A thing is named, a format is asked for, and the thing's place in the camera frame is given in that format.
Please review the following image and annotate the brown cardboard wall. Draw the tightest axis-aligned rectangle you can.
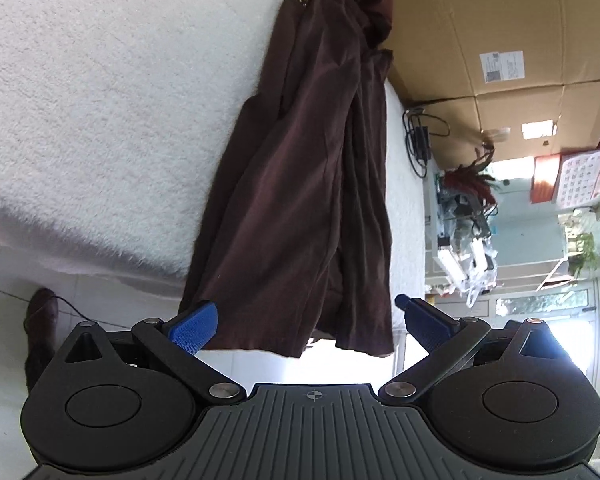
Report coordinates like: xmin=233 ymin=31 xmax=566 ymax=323
xmin=360 ymin=0 xmax=600 ymax=171

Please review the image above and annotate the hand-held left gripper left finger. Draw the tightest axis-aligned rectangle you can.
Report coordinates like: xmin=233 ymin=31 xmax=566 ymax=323
xmin=67 ymin=300 xmax=247 ymax=406

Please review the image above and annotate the red feather duster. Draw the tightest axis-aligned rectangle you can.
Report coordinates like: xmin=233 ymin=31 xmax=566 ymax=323
xmin=442 ymin=147 xmax=498 ymax=206

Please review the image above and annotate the white shipping label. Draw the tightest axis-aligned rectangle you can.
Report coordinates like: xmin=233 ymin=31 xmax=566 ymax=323
xmin=480 ymin=51 xmax=525 ymax=82

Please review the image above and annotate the black adapter cable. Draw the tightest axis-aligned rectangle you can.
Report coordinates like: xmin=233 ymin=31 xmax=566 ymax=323
xmin=402 ymin=107 xmax=451 ymax=179

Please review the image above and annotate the green potted plant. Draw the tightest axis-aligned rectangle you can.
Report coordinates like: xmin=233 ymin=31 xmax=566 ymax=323
xmin=560 ymin=210 xmax=600 ymax=278

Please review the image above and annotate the red hanging card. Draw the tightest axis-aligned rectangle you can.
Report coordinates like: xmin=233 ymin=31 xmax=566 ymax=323
xmin=530 ymin=147 xmax=600 ymax=211

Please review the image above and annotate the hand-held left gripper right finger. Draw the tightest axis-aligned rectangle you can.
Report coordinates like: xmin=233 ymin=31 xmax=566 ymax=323
xmin=378 ymin=294 xmax=563 ymax=407

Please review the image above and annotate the cluttered white shelf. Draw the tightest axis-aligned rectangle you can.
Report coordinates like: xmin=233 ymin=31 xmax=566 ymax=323
xmin=425 ymin=170 xmax=503 ymax=306

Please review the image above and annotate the maroon hoodie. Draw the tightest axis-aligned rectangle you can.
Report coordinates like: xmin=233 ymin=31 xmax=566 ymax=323
xmin=179 ymin=0 xmax=396 ymax=358

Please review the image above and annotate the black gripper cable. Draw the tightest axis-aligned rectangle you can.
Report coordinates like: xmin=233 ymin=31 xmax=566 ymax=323
xmin=0 ymin=280 xmax=88 ymax=318

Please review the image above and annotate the black power adapter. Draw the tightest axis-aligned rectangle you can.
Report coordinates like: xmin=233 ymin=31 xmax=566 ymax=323
xmin=414 ymin=126 xmax=431 ymax=161

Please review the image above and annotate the brown leather boot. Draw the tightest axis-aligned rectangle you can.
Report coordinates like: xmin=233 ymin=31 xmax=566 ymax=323
xmin=24 ymin=287 xmax=60 ymax=391

